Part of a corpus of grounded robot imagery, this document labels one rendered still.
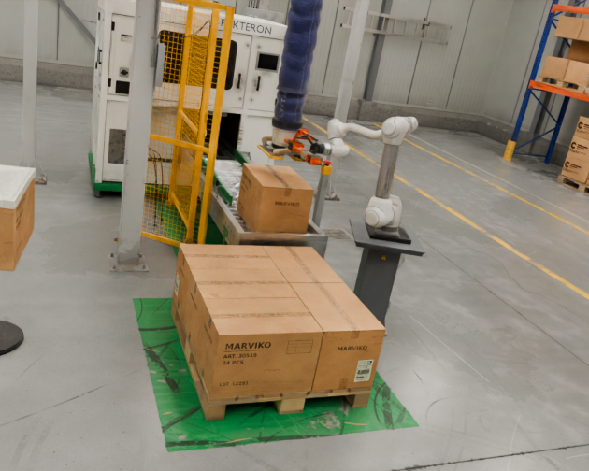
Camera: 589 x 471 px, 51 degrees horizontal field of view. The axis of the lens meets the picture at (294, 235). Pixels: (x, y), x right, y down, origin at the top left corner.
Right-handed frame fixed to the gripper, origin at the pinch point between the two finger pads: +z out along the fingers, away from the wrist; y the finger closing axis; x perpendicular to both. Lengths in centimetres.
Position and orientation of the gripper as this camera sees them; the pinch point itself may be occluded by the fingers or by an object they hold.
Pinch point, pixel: (296, 147)
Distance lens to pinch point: 445.5
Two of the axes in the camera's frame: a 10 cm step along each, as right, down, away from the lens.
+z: -9.2, -0.2, -3.9
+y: -1.7, 9.2, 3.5
